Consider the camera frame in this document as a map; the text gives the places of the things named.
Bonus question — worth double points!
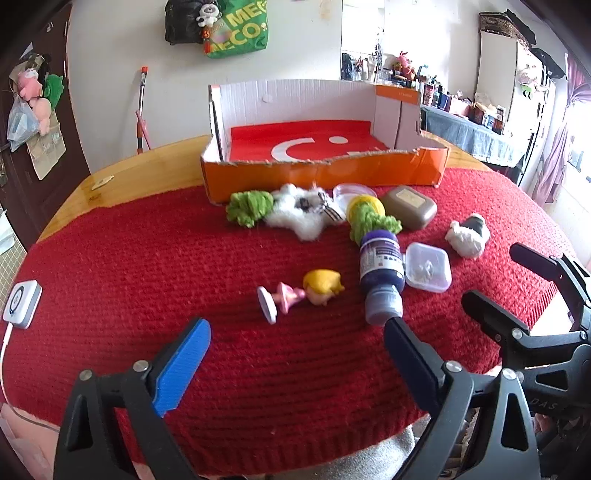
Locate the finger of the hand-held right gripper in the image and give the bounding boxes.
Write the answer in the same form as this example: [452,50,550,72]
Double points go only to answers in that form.
[462,291,580,370]
[510,243,591,319]

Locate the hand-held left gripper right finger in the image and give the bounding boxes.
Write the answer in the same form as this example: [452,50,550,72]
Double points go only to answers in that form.
[384,318,541,480]

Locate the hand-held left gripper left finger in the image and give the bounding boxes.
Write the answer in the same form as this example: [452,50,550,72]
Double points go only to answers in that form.
[54,318,212,480]

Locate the black and white plush roll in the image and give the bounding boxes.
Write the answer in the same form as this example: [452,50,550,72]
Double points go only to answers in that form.
[445,213,491,259]

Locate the clear square plastic box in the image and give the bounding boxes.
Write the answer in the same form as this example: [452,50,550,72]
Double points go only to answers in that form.
[403,242,452,294]

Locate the purple ink bottle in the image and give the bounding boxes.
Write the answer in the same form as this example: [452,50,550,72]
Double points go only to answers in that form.
[359,231,406,326]

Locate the yellow-haired doll figurine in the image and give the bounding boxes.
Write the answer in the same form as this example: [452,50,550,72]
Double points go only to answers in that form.
[257,270,345,325]

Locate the brown plastic case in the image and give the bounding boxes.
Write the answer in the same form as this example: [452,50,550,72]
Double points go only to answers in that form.
[381,185,438,230]

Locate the green fluffy scrunchie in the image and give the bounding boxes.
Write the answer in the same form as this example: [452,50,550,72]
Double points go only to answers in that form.
[349,203,403,244]
[226,190,275,228]

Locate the yellow bottle cap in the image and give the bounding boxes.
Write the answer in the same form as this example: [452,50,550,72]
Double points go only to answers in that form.
[347,195,385,222]

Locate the clear round plastic lid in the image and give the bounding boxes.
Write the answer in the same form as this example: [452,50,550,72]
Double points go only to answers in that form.
[332,183,377,210]

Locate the white fluffy bunny hair clip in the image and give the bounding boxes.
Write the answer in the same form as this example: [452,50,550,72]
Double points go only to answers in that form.
[264,184,347,241]

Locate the orange cardboard box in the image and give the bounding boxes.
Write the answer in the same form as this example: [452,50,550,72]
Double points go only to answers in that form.
[200,78,450,205]

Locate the grey cloth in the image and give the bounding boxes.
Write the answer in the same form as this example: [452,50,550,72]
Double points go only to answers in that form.
[318,425,419,480]

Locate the red knitted mat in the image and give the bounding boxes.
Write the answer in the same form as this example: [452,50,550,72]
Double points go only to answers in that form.
[0,167,578,476]

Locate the purple curtain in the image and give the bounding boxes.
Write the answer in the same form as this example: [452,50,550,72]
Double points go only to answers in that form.
[536,55,591,204]

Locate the side table with blue cloth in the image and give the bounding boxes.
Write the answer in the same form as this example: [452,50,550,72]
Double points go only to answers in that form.
[420,105,525,168]

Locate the white square device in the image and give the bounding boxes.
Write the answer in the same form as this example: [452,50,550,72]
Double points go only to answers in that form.
[2,280,42,329]

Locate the pink cloth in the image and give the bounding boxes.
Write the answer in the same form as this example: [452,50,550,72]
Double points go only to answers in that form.
[0,401,61,480]

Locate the white cabinet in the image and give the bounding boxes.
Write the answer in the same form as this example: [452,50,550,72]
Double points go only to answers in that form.
[475,30,557,139]

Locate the red plush toy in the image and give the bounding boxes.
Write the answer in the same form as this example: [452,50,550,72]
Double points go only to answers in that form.
[392,52,416,79]

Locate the leopard print box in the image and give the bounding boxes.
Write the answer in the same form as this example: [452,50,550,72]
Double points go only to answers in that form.
[479,11,532,44]

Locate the beige paper bag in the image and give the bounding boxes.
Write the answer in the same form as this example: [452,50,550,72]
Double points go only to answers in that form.
[25,120,65,181]

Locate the metal stick with orange tip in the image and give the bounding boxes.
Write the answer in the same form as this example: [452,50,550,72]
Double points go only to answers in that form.
[135,67,152,155]

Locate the clear plastic bag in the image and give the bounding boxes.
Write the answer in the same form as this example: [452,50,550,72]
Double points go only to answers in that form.
[7,99,40,151]

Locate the green plush toy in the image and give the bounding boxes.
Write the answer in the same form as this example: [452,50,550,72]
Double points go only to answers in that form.
[44,74,64,109]

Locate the pink plush toy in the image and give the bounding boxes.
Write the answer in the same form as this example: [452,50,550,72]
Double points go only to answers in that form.
[17,69,51,136]

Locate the green shopping bag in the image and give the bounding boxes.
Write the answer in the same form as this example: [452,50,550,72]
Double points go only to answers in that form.
[205,0,269,59]

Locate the black bag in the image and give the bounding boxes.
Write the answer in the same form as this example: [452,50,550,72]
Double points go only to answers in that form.
[165,0,218,45]

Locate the panda plush toy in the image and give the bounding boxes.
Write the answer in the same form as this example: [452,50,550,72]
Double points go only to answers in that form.
[196,4,221,27]

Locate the white cable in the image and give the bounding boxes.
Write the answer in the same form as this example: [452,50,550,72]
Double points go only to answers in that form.
[0,323,61,432]

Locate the pink plastic handle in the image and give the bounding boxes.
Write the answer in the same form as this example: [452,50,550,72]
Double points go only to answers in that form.
[135,111,152,151]

